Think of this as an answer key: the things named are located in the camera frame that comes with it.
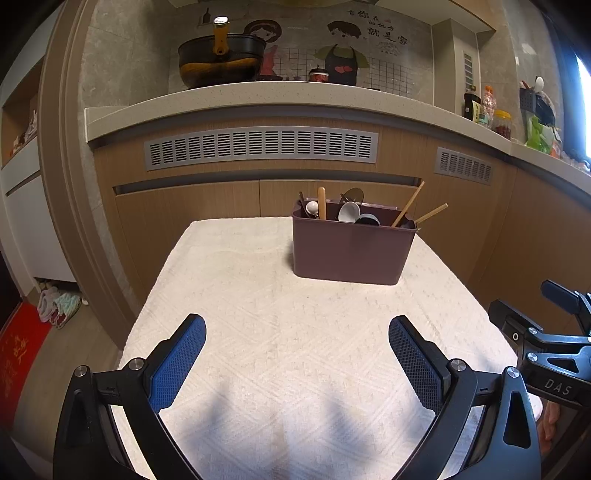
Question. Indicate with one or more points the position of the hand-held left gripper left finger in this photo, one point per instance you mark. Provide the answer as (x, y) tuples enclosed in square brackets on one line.
[(178, 357)]

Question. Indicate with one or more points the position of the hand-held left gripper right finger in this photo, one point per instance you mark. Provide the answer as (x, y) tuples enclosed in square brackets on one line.
[(415, 360)]

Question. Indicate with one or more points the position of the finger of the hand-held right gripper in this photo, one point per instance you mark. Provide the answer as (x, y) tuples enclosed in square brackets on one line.
[(512, 318), (565, 295)]

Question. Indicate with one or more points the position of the brown plastic utensil box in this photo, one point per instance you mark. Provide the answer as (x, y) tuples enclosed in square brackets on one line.
[(351, 251)]

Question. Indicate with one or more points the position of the wooden chopstick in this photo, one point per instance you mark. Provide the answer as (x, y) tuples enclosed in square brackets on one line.
[(408, 203), (431, 213)]

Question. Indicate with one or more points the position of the white ceramic spoon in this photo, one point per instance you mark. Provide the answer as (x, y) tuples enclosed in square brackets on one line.
[(348, 212)]

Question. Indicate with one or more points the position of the plain metal spoon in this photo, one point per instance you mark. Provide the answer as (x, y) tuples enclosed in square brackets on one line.
[(353, 196)]

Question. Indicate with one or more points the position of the wooden spoon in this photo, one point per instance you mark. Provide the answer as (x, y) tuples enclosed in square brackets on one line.
[(322, 203)]

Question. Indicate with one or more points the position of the metal spoon with white knob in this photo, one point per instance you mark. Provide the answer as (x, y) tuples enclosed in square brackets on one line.
[(312, 207)]

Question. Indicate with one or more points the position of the white textured table cloth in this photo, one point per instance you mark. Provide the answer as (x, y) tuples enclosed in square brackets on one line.
[(286, 332)]

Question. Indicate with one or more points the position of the black round utensil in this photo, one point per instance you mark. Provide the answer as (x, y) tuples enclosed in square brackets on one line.
[(368, 220)]

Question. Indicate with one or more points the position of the red floor mat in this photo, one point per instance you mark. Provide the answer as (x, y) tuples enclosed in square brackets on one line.
[(21, 355)]

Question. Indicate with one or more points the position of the wooden kitchen cabinet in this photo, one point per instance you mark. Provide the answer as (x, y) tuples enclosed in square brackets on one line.
[(207, 203)]

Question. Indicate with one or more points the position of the small grey vent grille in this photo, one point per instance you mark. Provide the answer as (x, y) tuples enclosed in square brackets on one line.
[(464, 166)]

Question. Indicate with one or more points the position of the green plastic bag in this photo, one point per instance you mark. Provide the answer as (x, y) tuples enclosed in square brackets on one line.
[(542, 136)]

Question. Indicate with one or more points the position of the red jar with yellow lid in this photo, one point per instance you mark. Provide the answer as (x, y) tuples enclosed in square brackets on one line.
[(502, 124)]

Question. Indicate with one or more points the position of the window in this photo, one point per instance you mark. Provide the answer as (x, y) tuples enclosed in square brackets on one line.
[(584, 106)]

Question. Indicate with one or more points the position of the orange capped bottle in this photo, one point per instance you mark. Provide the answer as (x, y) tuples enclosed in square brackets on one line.
[(487, 106)]

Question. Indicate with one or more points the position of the dark sauce bottle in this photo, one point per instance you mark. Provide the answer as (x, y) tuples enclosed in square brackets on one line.
[(472, 104)]

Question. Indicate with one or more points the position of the long grey vent grille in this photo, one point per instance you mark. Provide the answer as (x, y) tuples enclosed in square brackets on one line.
[(261, 150)]

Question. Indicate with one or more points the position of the beige kitchen countertop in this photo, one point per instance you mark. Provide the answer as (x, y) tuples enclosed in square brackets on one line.
[(277, 104)]

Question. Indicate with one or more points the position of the small red pot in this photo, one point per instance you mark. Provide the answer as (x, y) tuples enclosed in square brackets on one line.
[(318, 75)]

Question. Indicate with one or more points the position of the black wok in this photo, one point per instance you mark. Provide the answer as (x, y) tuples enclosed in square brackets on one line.
[(221, 60)]

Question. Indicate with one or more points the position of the cartoon wall poster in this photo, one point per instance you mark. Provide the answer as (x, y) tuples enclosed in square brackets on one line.
[(323, 41)]

